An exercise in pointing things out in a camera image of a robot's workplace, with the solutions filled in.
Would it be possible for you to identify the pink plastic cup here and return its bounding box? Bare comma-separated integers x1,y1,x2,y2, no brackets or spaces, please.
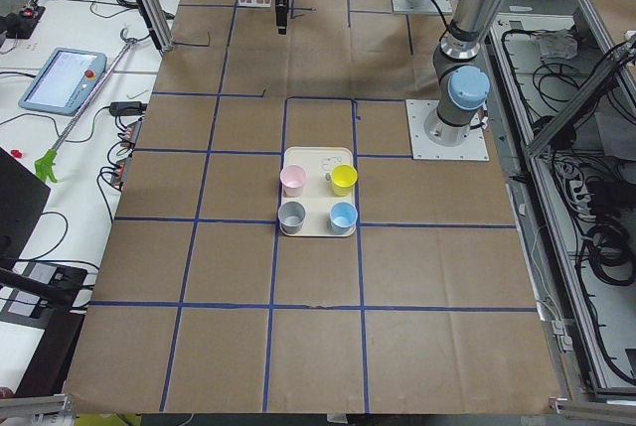
279,165,307,198

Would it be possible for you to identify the yellow plastic cup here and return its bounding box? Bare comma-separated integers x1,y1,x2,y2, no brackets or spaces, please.
330,164,358,197

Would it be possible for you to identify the grey plastic cup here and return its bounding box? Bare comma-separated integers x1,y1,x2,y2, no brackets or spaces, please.
277,201,306,235

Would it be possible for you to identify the light blue cup front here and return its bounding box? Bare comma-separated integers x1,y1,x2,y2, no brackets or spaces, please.
329,202,358,235

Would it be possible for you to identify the cream plastic tray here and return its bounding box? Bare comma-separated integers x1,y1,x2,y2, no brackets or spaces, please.
280,147,357,237

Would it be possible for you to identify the blue teach pendant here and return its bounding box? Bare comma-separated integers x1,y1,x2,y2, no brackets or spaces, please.
18,48,107,116

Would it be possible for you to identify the green handled reach grabber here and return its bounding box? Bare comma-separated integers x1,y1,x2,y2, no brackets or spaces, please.
34,27,139,183

